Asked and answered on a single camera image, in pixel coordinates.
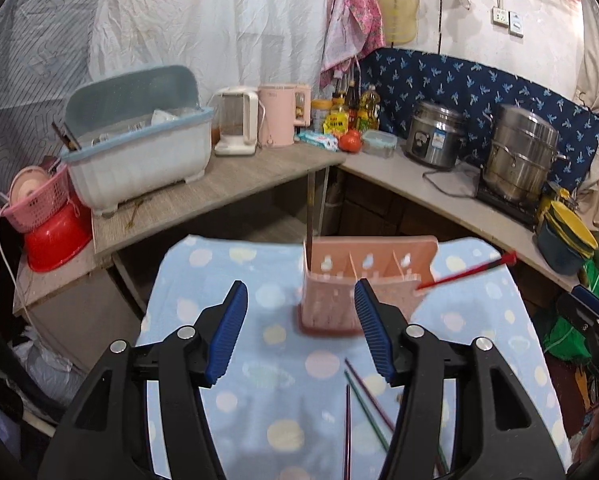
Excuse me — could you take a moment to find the dark sauce bottle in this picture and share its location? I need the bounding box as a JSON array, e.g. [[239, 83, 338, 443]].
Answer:
[[347, 80, 359, 131]]

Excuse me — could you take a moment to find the black power cord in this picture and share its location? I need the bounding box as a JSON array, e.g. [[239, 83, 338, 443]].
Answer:
[[423, 167, 481, 199]]

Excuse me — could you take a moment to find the black induction cooktop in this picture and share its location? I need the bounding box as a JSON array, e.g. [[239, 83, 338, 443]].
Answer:
[[475, 182, 541, 226]]

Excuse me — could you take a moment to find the white blue dish drainer box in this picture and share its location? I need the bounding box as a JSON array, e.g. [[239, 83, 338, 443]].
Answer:
[[61, 64, 216, 219]]

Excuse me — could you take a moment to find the cooking oil bottle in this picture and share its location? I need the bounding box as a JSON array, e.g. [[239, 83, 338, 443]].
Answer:
[[358, 85, 382, 134]]

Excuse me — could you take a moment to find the red plastic basin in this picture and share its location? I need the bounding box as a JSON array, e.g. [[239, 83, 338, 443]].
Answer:
[[23, 203, 94, 274]]

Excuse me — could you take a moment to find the white plastic sheet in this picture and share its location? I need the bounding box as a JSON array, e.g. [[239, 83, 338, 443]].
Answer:
[[0, 0, 360, 221]]

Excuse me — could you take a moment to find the white electric kettle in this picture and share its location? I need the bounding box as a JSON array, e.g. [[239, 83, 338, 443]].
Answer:
[[213, 87, 260, 157]]

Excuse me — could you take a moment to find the yellow cutting board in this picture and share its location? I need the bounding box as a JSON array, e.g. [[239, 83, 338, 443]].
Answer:
[[375, 0, 421, 46]]

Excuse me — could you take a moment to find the pink plate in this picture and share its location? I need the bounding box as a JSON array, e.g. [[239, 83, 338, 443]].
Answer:
[[8, 166, 49, 207]]

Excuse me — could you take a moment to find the navy leaf-print cloth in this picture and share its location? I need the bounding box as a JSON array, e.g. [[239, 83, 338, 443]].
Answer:
[[359, 47, 599, 194]]

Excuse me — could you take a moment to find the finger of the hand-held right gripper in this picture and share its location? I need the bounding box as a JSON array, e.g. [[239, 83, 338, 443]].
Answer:
[[572, 285, 599, 316], [554, 292, 599, 357]]

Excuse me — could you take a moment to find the blue planet-print cloth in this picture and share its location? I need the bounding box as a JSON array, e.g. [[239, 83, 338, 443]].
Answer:
[[134, 234, 573, 480]]

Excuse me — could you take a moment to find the yellow label bottle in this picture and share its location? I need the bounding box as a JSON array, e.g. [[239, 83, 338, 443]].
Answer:
[[329, 105, 351, 139]]

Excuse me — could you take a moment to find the stack of yellow blue bowls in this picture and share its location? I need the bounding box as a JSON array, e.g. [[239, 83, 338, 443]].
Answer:
[[534, 187, 599, 277]]

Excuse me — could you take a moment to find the pink floral cloth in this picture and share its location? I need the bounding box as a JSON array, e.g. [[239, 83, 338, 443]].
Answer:
[[320, 0, 385, 89]]

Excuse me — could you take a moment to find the pink electric kettle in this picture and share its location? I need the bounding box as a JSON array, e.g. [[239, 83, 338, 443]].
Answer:
[[257, 83, 313, 149]]

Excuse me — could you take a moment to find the pink plastic basket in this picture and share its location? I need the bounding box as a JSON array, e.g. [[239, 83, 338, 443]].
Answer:
[[0, 161, 74, 234]]

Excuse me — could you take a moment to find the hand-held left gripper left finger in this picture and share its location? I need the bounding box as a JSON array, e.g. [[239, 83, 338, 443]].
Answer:
[[38, 280, 249, 480]]

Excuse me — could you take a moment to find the green-lid food container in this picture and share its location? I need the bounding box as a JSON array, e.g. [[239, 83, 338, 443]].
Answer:
[[362, 130, 397, 159]]

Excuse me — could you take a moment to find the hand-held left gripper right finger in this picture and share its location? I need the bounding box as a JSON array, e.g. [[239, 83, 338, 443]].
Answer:
[[354, 278, 565, 480]]

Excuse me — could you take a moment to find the red tomato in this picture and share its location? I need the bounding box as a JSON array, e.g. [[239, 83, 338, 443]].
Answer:
[[338, 129, 363, 154]]

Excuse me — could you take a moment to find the white power cable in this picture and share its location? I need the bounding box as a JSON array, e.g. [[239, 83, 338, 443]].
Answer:
[[0, 202, 33, 331]]

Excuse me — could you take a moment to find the brown chopstick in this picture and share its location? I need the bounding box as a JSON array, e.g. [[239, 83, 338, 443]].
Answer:
[[305, 170, 315, 261]]

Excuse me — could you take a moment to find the grey plastic bag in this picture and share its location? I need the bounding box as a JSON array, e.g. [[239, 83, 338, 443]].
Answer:
[[12, 327, 88, 406]]

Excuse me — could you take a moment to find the steel rice cooker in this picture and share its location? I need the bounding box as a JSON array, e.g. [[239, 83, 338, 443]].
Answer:
[[404, 100, 468, 170]]

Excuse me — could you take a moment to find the steel steamer pot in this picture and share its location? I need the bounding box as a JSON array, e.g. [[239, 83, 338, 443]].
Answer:
[[481, 103, 571, 206]]

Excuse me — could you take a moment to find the pink perforated utensil holder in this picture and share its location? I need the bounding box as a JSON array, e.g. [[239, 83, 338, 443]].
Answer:
[[296, 235, 440, 337]]

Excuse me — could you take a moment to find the green plastic bag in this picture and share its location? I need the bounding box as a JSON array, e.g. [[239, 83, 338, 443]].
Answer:
[[543, 259, 599, 363]]

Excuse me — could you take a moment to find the grey wooden counter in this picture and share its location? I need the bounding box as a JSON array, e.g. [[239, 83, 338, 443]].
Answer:
[[92, 147, 347, 261]]

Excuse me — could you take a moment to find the beige side cabinet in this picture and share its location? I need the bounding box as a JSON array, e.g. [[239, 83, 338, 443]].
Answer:
[[12, 240, 145, 376]]

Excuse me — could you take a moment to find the dark red chopstick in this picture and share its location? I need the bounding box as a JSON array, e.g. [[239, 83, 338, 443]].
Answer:
[[345, 384, 353, 480], [344, 357, 396, 433]]

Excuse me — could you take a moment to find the dark chopstick bundle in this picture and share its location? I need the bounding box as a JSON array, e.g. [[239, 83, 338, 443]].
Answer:
[[51, 120, 84, 152]]

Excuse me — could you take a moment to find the blue wet wipes pack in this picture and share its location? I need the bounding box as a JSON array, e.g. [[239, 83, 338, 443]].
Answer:
[[296, 130, 341, 151]]

